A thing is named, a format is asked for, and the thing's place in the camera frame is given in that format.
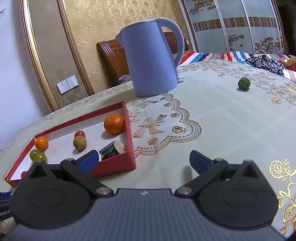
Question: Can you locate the green tomato in tray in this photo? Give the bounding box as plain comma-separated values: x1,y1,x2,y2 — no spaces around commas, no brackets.
29,149,40,161

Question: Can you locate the striped colourful bedding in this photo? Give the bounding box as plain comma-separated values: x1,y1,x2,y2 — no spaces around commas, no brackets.
119,51,296,83

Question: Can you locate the dark floral blanket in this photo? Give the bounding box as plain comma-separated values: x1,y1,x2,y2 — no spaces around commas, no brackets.
245,55,284,76

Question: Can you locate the white wall switch panel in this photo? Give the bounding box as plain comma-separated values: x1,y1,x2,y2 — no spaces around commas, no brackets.
57,75,79,94

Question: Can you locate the red cardboard tray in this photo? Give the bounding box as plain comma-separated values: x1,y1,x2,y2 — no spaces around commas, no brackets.
4,100,137,188

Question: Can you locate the orange tangerine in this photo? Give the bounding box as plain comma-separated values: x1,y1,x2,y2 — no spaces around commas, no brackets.
103,114,125,135
35,136,49,152

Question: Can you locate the red cherry tomato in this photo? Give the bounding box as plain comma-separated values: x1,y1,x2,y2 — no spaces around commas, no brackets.
21,171,27,178
74,130,86,138

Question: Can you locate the gold wall frame moulding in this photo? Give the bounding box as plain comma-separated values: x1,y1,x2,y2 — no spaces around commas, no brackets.
20,1,95,111

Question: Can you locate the sliding door wardrobe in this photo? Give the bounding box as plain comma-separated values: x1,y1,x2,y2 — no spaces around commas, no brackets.
178,0,286,54

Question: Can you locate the green tomato outside tray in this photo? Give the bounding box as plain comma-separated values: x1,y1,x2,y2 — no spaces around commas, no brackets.
34,153,48,163

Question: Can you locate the wooden bed headboard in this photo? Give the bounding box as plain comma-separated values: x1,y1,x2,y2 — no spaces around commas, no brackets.
96,32,191,86

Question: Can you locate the blue electric kettle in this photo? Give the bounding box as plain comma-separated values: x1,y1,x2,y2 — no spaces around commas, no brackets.
115,18,185,97

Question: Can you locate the dark green lime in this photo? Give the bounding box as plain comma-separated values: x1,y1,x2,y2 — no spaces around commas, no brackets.
238,77,251,91

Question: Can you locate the embroidered cream tablecloth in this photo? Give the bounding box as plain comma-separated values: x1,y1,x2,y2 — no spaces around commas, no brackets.
1,60,295,236

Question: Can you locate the black sugarcane piece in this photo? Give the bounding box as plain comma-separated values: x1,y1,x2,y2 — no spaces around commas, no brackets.
99,140,127,160

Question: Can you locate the yellow-brown fruit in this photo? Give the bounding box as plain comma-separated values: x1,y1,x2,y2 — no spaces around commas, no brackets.
73,136,87,152

